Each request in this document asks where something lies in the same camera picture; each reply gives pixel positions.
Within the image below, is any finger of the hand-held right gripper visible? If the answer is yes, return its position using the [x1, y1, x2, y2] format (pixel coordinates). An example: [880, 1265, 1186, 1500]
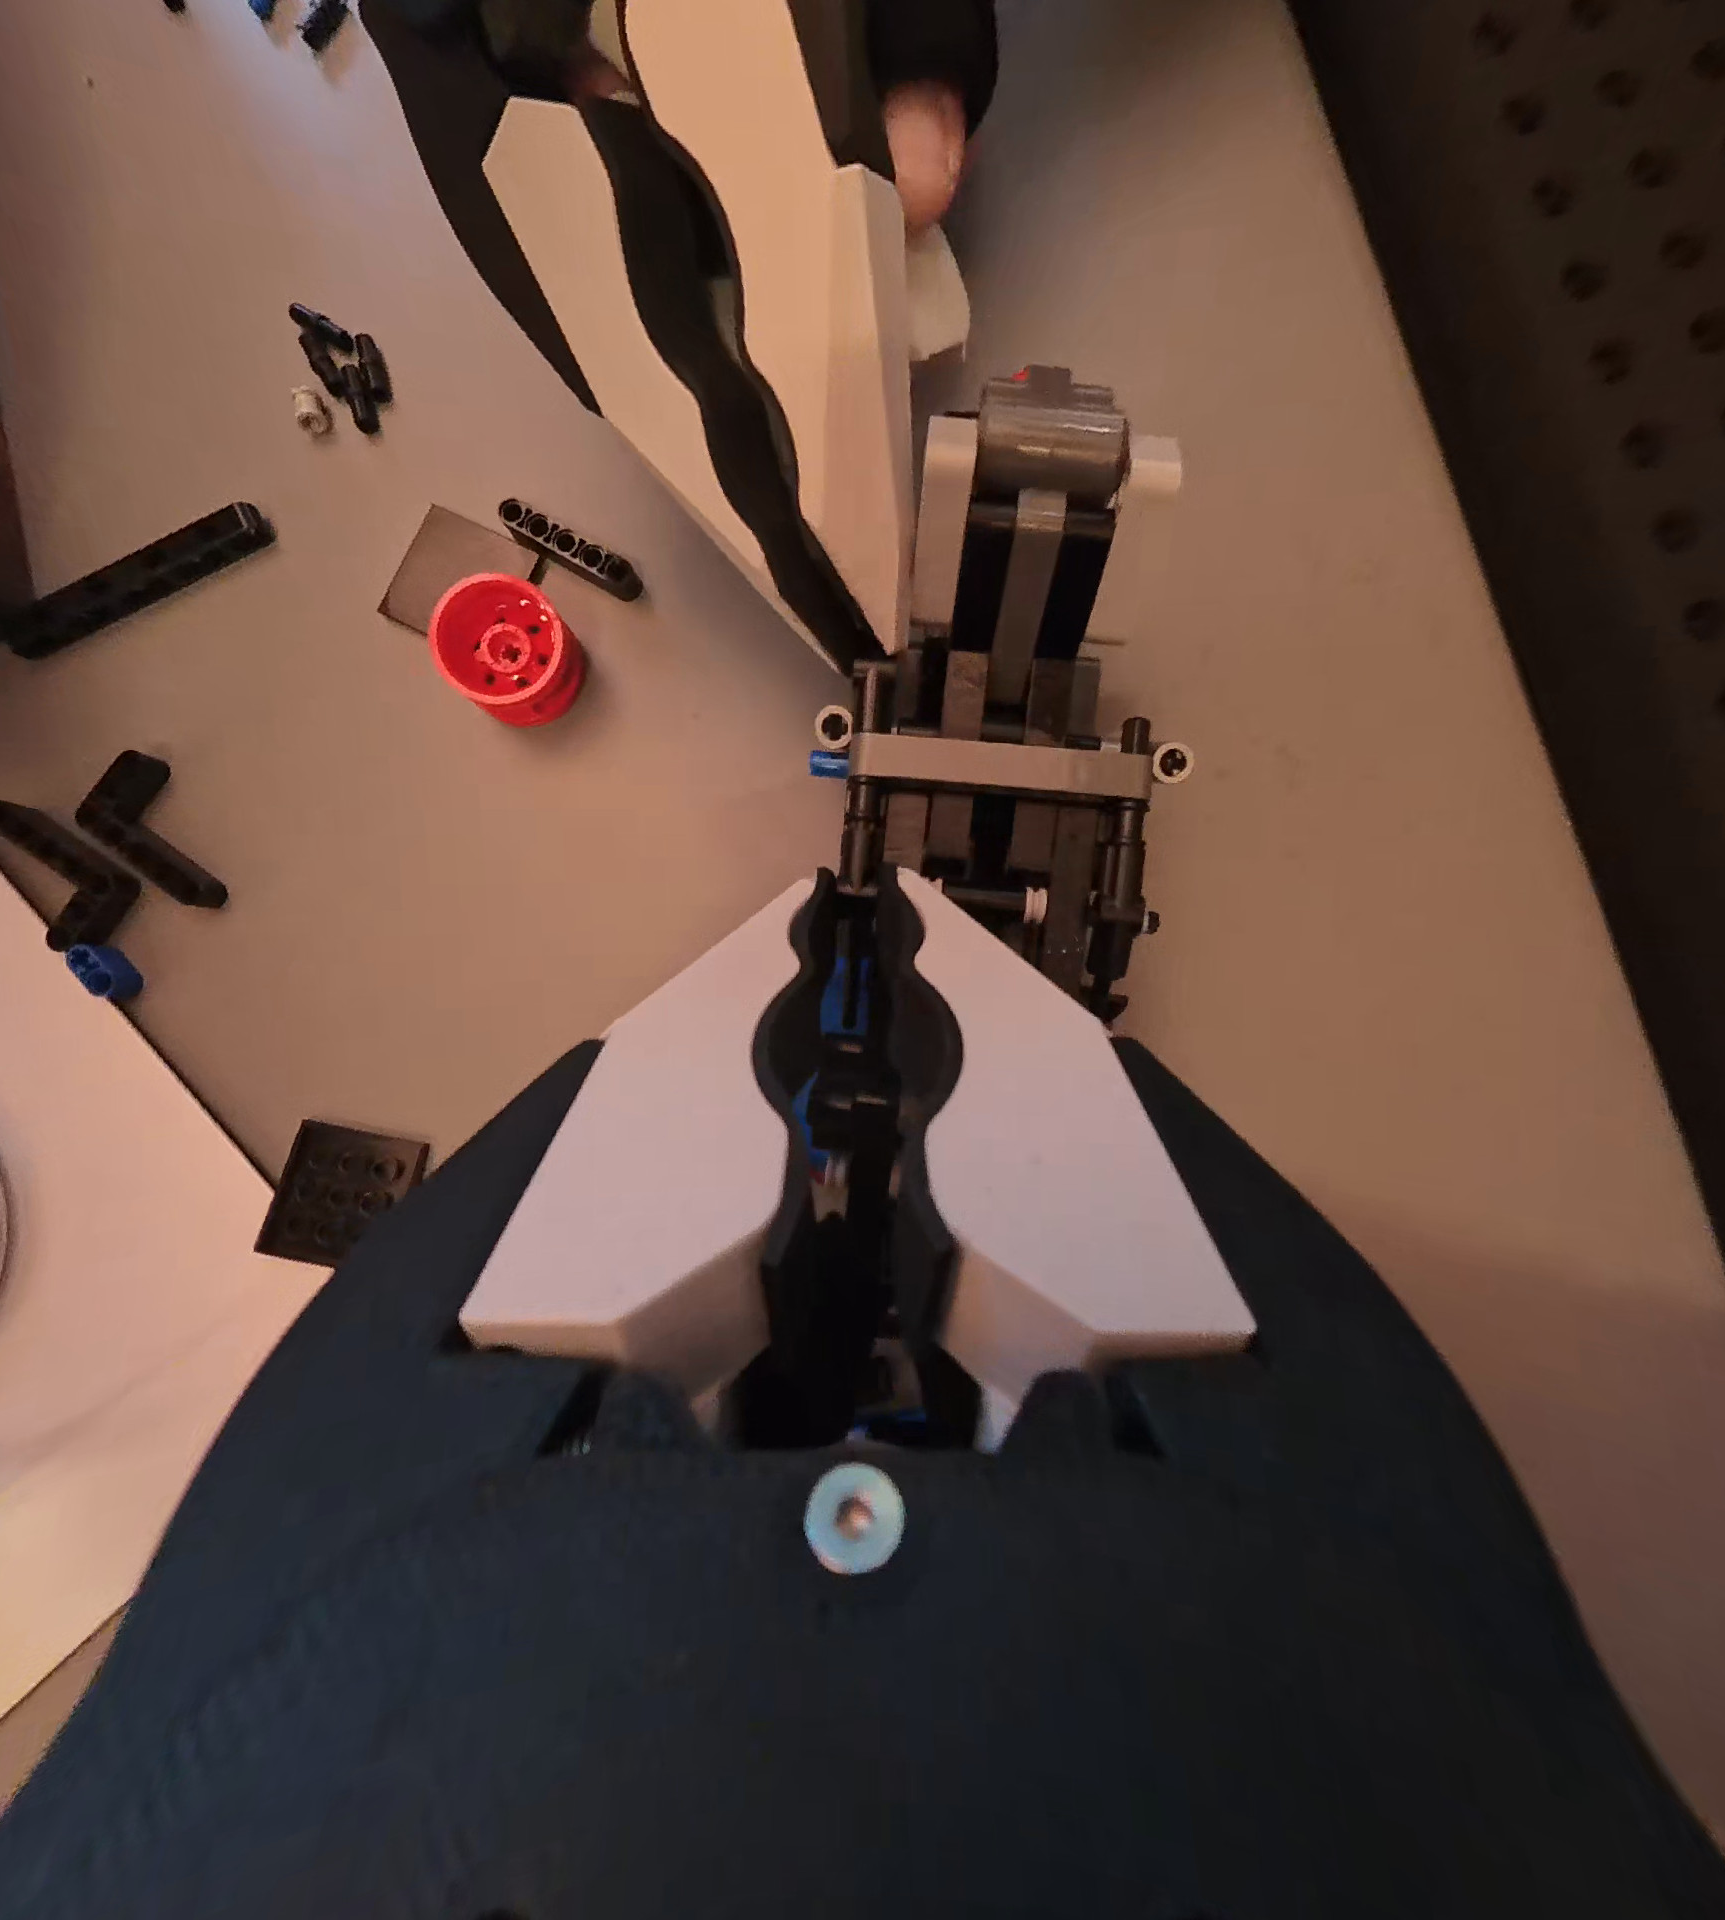
[483, 93, 886, 671]
[619, 0, 972, 659]

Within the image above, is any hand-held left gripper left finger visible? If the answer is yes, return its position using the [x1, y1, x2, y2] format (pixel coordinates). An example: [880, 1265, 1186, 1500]
[456, 871, 837, 1416]

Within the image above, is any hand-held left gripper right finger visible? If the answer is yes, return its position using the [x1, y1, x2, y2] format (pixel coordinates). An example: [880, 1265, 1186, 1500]
[880, 871, 1259, 1430]

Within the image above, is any toy brick vehicle chassis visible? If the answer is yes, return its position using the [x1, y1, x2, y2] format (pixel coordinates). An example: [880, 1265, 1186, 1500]
[765, 362, 1197, 1450]

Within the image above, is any grey desk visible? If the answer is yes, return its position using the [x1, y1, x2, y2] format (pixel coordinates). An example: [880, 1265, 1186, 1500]
[0, 0, 1725, 1920]

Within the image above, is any person's right hand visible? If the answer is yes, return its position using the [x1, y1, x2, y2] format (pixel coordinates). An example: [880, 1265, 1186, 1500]
[884, 81, 972, 232]

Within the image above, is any black pin cluster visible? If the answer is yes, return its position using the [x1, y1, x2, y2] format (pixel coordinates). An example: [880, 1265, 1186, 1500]
[286, 300, 395, 438]

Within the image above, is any black square plate brick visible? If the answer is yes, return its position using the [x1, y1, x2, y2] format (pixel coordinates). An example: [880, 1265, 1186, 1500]
[254, 1116, 431, 1265]

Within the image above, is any black holed beam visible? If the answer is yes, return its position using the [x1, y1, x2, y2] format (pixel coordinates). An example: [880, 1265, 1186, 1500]
[495, 496, 647, 604]

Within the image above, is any dark flat panel piece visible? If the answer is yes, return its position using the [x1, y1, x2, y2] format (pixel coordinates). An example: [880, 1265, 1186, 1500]
[378, 504, 549, 632]

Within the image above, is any red wheel rim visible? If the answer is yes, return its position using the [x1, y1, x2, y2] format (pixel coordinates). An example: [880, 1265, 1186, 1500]
[425, 572, 589, 732]

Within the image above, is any thick black beam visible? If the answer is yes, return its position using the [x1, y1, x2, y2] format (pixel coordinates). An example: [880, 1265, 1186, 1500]
[6, 501, 278, 662]

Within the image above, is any white stand base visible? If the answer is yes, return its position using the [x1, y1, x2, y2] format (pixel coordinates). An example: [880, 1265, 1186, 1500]
[0, 756, 333, 1787]

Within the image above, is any black bent beam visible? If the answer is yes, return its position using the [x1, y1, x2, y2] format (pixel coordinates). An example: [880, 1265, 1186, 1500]
[0, 798, 143, 953]

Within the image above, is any black perforated panel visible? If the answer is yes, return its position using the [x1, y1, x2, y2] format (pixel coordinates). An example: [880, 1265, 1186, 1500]
[1282, 0, 1725, 1517]

